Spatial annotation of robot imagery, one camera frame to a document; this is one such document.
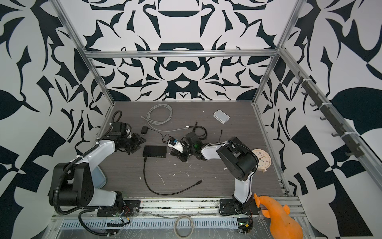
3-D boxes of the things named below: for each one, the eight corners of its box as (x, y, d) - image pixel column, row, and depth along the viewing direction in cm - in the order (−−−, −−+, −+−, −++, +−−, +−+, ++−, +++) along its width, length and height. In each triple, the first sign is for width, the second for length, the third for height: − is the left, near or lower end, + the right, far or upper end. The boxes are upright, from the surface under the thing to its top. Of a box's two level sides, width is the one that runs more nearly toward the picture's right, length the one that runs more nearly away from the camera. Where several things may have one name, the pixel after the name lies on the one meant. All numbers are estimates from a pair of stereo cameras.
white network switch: (223, 124, 109) (224, 122, 107) (212, 115, 115) (212, 113, 113) (230, 119, 113) (230, 117, 111) (218, 110, 118) (218, 108, 116)
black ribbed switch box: (143, 157, 93) (142, 155, 91) (145, 147, 97) (144, 145, 95) (166, 157, 93) (165, 155, 91) (167, 147, 97) (166, 145, 95)
